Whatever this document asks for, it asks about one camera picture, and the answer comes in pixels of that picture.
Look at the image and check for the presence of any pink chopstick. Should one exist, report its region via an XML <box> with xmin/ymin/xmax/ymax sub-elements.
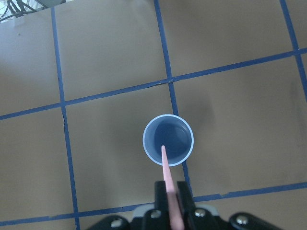
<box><xmin>161</xmin><ymin>145</ymin><xmax>185</xmax><ymax>230</ymax></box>

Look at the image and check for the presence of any light blue plastic cup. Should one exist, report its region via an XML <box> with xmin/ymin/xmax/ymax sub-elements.
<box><xmin>142</xmin><ymin>114</ymin><xmax>194</xmax><ymax>167</ymax></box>

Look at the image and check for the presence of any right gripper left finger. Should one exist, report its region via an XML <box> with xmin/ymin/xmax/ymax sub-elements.
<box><xmin>154</xmin><ymin>181</ymin><xmax>170</xmax><ymax>230</ymax></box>

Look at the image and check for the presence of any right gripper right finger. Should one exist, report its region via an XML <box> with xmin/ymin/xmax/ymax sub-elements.
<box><xmin>177</xmin><ymin>181</ymin><xmax>195</xmax><ymax>230</ymax></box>

